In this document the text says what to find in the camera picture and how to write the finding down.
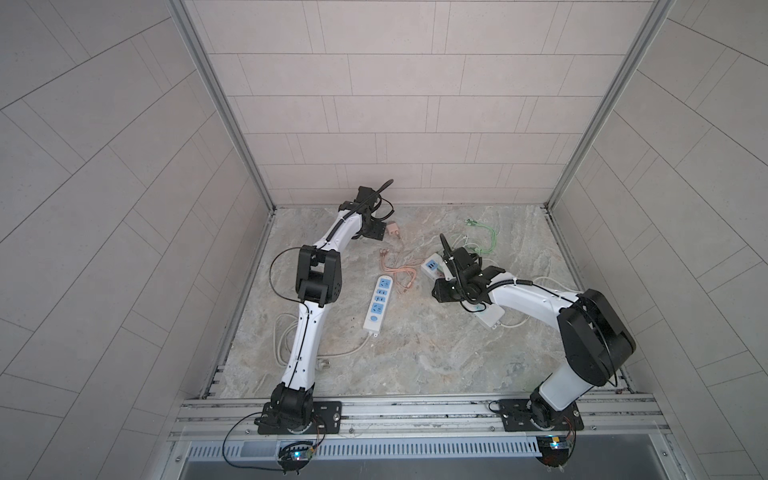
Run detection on white multicolour socket power strip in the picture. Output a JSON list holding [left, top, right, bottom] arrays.
[[421, 253, 504, 329]]

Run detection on pink charging cable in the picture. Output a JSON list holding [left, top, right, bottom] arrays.
[[379, 248, 419, 294]]

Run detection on white blue socket power strip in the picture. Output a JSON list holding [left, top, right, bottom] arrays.
[[363, 275, 394, 337]]

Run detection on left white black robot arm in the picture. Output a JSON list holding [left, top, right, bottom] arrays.
[[258, 179, 394, 435]]

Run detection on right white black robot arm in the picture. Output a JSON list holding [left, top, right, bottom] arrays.
[[432, 234, 636, 430]]

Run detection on pink charger adapter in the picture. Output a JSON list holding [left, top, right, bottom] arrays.
[[386, 222, 401, 239]]

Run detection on right green circuit board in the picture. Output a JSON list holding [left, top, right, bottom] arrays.
[[536, 436, 572, 468]]

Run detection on green circuit board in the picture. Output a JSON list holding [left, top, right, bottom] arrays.
[[277, 441, 316, 474], [536, 436, 572, 468]]

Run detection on left green circuit board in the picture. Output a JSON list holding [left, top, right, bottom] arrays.
[[277, 441, 316, 474]]

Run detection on green charging cable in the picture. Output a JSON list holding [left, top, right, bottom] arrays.
[[465, 218, 500, 258]]

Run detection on white power strip cord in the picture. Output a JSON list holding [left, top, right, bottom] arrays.
[[500, 275, 583, 330]]

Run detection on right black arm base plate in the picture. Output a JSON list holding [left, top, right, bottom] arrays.
[[492, 398, 584, 434]]

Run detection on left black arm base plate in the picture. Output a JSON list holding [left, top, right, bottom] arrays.
[[254, 401, 342, 435]]

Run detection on aluminium mounting rail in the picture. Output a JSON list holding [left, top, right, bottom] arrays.
[[169, 391, 670, 441]]

